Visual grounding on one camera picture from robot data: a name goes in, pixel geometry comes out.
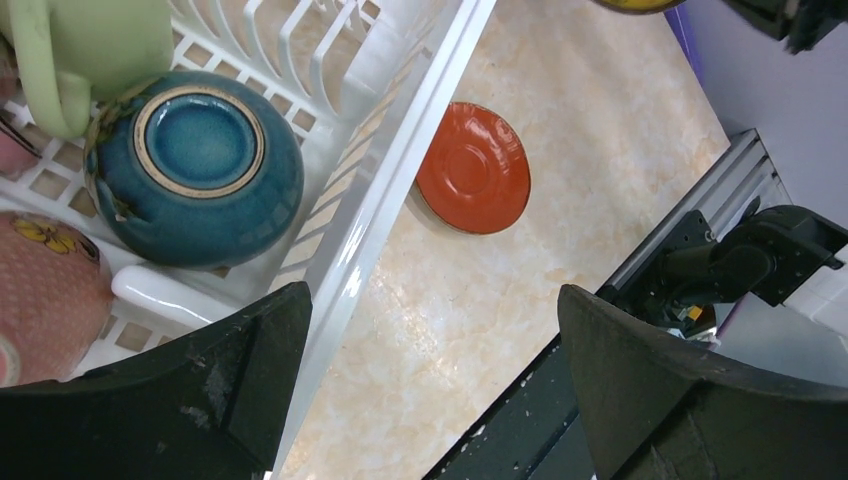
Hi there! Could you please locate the cream cup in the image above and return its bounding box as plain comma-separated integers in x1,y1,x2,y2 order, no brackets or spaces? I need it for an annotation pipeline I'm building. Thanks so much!
1,0,174,139

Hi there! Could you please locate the pink mug white inside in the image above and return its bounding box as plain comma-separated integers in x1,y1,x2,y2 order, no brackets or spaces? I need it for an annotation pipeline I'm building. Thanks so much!
1,210,114,387

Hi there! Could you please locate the dark bowl beige inside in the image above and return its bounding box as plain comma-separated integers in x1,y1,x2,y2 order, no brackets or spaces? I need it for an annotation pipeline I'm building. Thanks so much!
83,71,305,270

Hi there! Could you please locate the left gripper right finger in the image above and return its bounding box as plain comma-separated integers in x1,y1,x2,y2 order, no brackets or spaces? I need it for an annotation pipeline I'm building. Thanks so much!
557,284,847,479

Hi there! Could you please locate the purple toy handle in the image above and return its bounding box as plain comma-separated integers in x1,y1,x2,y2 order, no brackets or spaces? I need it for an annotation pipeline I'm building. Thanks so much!
663,3,704,84

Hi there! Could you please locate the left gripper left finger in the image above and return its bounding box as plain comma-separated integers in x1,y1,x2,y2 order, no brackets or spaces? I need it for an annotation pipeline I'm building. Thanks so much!
1,281,312,479

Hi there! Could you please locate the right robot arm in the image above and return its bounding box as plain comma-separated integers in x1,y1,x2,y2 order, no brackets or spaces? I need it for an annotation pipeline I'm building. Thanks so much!
599,200,847,335

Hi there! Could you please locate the yellow plate dark rim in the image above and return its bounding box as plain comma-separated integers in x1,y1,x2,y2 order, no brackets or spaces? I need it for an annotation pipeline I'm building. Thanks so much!
593,0,684,15

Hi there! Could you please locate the orange saucer plate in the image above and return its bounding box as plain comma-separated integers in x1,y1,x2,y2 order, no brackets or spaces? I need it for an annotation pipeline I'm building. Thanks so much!
415,102,532,235

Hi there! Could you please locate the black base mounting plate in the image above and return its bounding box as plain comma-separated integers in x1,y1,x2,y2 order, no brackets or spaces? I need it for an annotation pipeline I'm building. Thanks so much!
424,336,595,480

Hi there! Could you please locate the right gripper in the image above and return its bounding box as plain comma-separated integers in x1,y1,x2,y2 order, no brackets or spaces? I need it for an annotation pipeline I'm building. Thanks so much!
724,0,847,55

